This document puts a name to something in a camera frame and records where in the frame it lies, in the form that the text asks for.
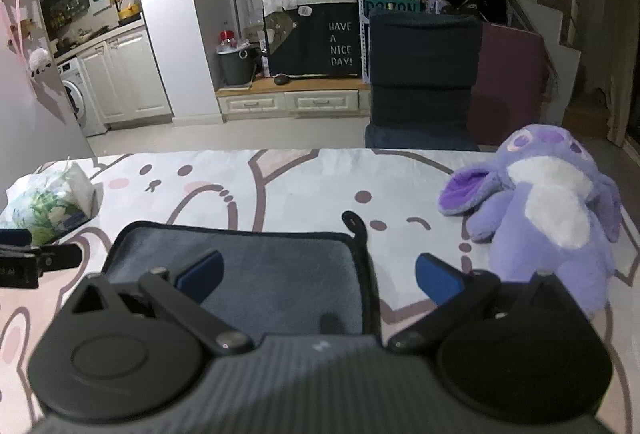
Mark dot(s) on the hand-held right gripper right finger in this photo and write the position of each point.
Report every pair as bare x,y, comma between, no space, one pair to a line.
436,281

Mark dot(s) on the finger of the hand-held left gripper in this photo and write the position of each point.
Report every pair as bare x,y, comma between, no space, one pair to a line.
60,256

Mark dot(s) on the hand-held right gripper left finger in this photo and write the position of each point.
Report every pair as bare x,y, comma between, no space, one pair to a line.
199,273

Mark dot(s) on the grey towel with black edge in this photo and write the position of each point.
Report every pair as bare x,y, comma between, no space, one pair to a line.
280,274

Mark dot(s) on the floral tissue pack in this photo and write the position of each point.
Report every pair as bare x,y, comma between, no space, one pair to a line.
47,201

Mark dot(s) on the cartoon printed sheet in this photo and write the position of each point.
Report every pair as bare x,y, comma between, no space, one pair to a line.
280,184

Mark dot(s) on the purple plush toy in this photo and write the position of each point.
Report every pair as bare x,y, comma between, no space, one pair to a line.
545,214

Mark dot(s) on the white washing machine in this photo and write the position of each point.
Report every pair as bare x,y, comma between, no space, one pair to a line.
80,99

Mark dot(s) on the white kitchen cabinet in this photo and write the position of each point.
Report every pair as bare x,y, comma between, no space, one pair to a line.
130,79

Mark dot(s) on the low wooden drawer cabinet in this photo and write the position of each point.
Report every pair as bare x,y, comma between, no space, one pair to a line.
295,99

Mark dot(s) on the dark blue chair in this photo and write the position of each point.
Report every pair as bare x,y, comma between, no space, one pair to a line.
422,79

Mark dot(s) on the grey trash bin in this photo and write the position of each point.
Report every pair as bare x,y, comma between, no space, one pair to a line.
236,67

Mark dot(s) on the small black oval object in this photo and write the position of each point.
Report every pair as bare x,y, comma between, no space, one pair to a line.
281,79

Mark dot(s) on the maroon panel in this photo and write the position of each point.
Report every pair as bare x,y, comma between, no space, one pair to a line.
510,84

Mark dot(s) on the red lidded bottle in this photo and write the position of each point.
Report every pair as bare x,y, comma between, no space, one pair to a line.
228,39

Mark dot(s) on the black printed curtain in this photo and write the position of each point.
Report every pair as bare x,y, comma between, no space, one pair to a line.
320,39

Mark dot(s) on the green sign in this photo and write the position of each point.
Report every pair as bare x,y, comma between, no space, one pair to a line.
392,7

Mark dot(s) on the beige curtain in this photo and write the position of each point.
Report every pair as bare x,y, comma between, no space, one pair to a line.
607,24

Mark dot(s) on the white plush wall toy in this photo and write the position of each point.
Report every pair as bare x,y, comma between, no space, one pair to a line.
40,60

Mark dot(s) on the perforated metal rack post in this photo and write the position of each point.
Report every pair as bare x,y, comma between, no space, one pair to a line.
363,39

